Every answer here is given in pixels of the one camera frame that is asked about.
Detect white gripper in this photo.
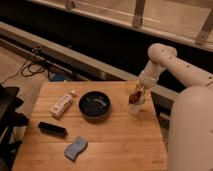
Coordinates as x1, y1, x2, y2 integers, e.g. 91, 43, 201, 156
139, 70, 158, 88

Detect red pepper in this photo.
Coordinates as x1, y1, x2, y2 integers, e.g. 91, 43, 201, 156
129, 91, 142, 104

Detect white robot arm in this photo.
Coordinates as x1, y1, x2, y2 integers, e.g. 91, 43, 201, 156
139, 43, 213, 171

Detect white ceramic cup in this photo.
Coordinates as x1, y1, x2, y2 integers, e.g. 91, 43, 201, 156
128, 96, 145, 115

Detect dark blue bowl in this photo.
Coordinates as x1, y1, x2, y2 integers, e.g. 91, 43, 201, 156
79, 91, 111, 119

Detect wooden table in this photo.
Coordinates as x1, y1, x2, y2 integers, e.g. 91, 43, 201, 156
12, 82, 167, 171

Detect white small carton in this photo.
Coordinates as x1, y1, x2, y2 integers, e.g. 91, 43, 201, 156
49, 91, 76, 119

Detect black rectangular box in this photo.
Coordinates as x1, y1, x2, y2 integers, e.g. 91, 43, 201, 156
38, 122, 67, 137

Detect blue sponge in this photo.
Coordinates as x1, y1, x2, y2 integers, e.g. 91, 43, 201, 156
64, 137, 88, 161

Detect black chair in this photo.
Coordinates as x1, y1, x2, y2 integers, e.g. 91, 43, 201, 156
0, 84, 29, 171

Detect black cables on floor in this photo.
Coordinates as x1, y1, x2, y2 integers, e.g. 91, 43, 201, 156
0, 46, 64, 85

